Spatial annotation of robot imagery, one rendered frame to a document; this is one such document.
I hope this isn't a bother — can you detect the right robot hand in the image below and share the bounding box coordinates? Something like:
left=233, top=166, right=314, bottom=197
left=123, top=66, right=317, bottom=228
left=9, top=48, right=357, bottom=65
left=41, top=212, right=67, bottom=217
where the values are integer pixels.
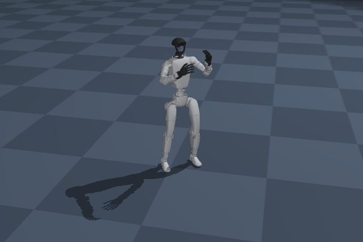
left=176, top=63, right=194, bottom=79

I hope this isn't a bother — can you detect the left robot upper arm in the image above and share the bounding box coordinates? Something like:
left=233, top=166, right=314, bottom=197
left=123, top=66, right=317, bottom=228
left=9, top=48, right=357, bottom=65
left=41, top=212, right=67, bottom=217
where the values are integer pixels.
left=189, top=56, right=211, bottom=76

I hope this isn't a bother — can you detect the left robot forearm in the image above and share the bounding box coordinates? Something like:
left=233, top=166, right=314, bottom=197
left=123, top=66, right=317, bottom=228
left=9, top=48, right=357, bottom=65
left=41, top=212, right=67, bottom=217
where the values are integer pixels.
left=204, top=62, right=212, bottom=73

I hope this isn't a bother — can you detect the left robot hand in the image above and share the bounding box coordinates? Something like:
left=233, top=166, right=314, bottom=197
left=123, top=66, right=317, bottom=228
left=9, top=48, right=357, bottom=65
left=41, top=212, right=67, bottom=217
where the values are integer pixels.
left=203, top=50, right=212, bottom=66

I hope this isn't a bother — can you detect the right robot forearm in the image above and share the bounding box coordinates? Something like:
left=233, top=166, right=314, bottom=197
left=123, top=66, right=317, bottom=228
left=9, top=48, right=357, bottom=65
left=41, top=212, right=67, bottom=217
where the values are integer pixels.
left=159, top=73, right=178, bottom=84

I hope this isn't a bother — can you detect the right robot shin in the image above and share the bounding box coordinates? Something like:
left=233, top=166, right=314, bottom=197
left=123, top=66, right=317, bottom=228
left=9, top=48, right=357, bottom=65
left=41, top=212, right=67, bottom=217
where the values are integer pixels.
left=162, top=132, right=172, bottom=162

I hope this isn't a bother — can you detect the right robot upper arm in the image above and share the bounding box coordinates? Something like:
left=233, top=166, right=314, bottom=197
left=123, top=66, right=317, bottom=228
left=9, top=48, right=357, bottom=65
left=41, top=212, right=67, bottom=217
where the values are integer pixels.
left=160, top=60, right=172, bottom=85

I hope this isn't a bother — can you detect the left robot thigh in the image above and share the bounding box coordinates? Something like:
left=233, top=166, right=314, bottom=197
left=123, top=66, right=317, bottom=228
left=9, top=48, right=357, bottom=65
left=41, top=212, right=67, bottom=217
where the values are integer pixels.
left=186, top=97, right=200, bottom=137

